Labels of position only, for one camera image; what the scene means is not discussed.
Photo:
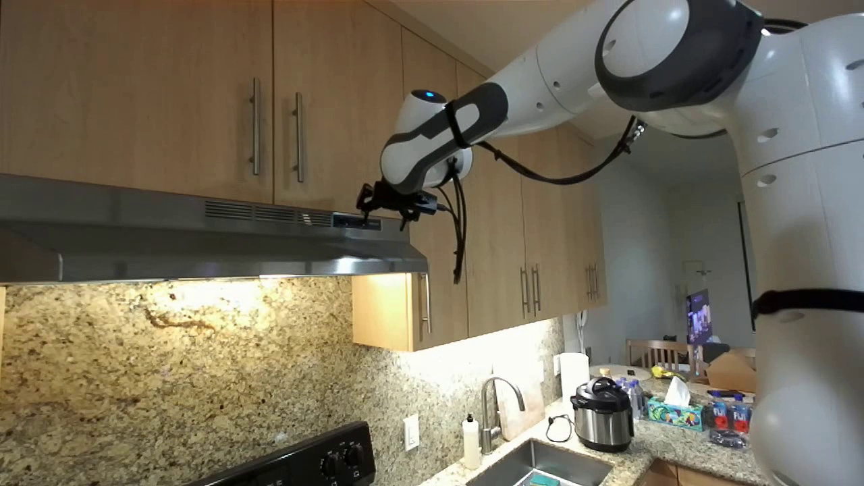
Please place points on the wooden chair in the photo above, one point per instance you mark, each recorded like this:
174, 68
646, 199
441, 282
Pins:
661, 351

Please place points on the steel electric pressure cooker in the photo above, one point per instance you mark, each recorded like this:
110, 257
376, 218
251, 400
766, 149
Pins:
602, 418

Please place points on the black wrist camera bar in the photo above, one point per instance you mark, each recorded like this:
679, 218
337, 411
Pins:
401, 193

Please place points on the short wooden wall cabinet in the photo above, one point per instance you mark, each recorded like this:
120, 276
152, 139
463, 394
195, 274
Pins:
136, 89

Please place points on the clear plastic bottle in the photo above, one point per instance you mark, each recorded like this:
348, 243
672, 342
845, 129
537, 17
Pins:
633, 394

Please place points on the pack of water bottles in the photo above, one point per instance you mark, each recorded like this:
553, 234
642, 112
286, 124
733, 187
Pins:
729, 418

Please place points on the beige cutting board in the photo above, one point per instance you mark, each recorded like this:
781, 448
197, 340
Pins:
529, 409

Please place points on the white soap bottle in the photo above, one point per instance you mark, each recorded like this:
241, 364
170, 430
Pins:
471, 446

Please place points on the wooden base cabinet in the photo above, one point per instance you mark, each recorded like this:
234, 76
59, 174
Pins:
676, 475

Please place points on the long wooden wall cabinet row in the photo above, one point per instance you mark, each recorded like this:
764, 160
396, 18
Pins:
495, 251

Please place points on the blue purple hanging bag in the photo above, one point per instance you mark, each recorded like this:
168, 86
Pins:
700, 318

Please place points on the white paper towel roll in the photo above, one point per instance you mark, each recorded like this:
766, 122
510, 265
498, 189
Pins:
572, 376

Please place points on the stainless steel sink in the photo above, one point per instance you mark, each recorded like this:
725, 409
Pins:
557, 459

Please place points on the white wall outlet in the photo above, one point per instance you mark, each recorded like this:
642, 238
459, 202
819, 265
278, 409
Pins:
411, 433

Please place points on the chrome kitchen faucet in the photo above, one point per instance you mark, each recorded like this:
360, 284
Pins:
488, 418

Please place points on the teal tissue box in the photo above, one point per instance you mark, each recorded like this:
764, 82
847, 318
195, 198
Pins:
676, 411

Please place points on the black stove control panel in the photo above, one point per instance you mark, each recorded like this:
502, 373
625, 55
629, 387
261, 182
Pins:
314, 461

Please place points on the yellow fruit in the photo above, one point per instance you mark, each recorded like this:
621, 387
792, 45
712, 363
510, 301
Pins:
661, 371

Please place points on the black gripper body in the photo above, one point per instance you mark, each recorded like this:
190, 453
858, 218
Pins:
405, 217

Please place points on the stainless steel range hood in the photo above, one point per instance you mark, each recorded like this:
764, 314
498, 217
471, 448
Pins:
136, 233

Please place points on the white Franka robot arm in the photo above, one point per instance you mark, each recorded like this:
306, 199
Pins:
811, 179

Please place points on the brown paper bag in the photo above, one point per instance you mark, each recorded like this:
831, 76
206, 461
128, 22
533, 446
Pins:
729, 371

